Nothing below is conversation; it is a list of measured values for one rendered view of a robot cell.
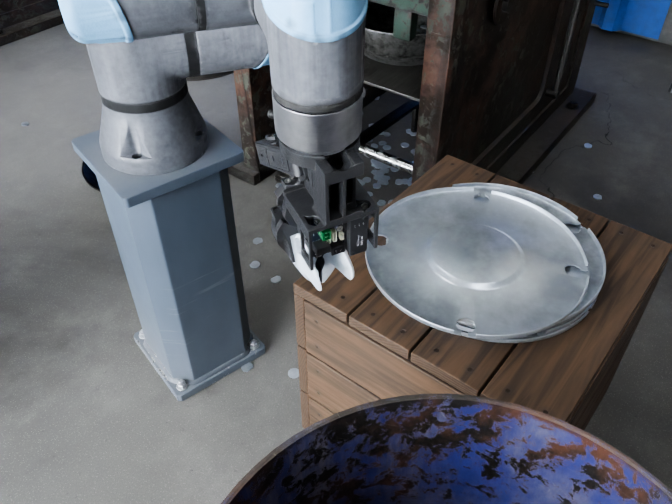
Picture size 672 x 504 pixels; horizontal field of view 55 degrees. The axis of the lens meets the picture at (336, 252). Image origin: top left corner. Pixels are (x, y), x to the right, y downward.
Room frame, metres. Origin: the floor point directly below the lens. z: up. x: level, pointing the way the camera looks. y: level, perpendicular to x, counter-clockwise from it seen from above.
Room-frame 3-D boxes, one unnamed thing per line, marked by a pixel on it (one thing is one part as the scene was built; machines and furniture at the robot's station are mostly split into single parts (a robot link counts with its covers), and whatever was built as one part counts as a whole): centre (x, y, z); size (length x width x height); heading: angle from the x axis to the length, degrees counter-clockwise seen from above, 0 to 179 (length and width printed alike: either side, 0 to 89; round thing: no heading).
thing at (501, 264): (0.63, -0.18, 0.39); 0.29 x 0.29 x 0.01
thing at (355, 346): (0.66, -0.21, 0.18); 0.40 x 0.38 x 0.35; 142
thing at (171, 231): (0.80, 0.26, 0.23); 0.19 x 0.19 x 0.45; 38
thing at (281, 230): (0.50, 0.04, 0.54); 0.05 x 0.02 x 0.09; 115
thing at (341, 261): (0.50, 0.00, 0.50); 0.06 x 0.03 x 0.09; 25
